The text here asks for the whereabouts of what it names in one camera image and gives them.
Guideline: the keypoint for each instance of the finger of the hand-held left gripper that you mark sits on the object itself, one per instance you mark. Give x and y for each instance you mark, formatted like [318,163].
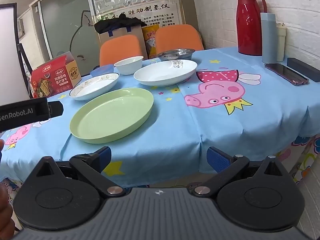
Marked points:
[55,109]

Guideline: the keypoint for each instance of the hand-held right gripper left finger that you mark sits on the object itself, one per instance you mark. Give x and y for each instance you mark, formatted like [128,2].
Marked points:
[103,155]

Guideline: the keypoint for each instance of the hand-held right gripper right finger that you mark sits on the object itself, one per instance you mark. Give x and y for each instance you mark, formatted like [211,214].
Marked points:
[217,158]

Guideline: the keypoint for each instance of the green plastic plate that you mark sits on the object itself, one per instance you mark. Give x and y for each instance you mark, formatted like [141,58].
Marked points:
[110,116]

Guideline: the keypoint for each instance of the white plate with floral rim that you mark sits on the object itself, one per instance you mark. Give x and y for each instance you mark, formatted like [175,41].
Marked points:
[93,87]

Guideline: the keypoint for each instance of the white ceramic bowl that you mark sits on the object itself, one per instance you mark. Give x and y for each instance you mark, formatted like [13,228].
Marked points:
[128,66]

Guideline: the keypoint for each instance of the large white plate grey print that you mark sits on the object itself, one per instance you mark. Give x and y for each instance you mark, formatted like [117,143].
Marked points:
[162,73]

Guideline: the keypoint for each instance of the stainless steel bowl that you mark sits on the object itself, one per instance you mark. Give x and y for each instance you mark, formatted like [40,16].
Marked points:
[175,53]

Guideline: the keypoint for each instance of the person's left hand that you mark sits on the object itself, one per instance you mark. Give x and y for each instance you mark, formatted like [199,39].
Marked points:
[5,205]

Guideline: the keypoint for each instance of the red snack box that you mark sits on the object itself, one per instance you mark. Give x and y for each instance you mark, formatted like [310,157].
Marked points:
[55,78]

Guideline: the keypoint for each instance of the blue cartoon pig tablecloth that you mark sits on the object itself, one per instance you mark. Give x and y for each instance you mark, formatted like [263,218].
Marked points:
[250,120]

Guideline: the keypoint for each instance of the black panel stand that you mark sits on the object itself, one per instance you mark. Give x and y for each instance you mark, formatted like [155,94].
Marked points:
[25,62]

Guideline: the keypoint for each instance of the white light panel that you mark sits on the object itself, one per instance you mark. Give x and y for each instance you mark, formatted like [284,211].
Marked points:
[7,55]

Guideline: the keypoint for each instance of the frosted glass door cat drawing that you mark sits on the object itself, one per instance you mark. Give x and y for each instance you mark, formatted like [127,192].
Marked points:
[65,25]

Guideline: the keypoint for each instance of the white air conditioner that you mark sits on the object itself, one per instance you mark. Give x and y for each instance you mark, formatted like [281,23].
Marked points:
[21,28]

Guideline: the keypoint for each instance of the orange chair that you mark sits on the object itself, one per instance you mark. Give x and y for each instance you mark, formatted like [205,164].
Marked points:
[120,50]
[178,37]

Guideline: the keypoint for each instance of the white cartoon printed undercloth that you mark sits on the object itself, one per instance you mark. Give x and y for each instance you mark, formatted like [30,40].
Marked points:
[305,165]

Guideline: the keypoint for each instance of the black cloth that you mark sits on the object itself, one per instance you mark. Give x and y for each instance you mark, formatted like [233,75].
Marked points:
[117,23]

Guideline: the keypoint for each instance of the smartphone in clear case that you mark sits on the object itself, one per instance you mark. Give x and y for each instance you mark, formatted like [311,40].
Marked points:
[286,74]

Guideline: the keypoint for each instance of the yellow snack bag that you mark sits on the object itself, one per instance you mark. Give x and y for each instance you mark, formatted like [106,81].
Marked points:
[150,42]

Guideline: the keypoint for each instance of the black rectangular case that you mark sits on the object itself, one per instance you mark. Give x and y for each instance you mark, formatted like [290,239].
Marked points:
[306,68]

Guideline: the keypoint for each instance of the light blue bottle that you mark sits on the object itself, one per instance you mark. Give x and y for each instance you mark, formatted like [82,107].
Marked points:
[268,37]

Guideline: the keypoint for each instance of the cream cup with lid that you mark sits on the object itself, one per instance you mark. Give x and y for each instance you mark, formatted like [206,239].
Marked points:
[281,42]

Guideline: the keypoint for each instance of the red thermos jug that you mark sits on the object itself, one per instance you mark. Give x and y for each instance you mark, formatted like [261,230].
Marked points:
[248,25]

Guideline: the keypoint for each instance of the framed white text board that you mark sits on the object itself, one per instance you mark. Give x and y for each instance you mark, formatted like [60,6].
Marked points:
[160,11]

